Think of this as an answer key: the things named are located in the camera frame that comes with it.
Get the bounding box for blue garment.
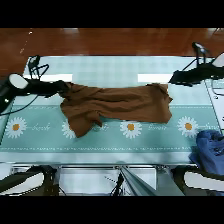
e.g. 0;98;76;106
188;129;224;177

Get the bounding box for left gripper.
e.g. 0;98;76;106
44;80;71;99

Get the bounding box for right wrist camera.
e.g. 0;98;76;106
191;41;212;66

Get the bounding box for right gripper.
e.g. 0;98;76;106
168;69;200;88

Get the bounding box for brown T-shirt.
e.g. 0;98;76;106
59;82;174;139

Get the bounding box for black cable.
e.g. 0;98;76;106
0;94;40;117
104;172;126;197

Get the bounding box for silver frame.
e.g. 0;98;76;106
0;161;224;197

